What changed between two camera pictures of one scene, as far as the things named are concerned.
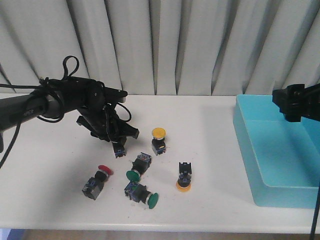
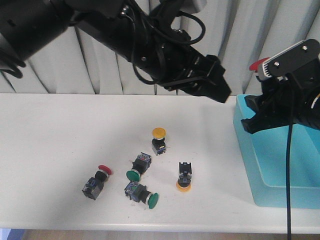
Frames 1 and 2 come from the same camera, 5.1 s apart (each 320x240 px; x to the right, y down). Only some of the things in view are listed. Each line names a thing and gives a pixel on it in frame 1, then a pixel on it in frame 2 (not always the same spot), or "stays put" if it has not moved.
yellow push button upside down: x=184 y=184 stays put
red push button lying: x=92 y=188 stays put
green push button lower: x=138 y=192 stays put
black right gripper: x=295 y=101 -> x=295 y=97
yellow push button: x=158 y=143 stays put
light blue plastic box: x=282 y=156 stays put
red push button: x=118 y=148 -> x=254 y=66
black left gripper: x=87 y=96 -> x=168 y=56
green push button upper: x=140 y=165 stays put
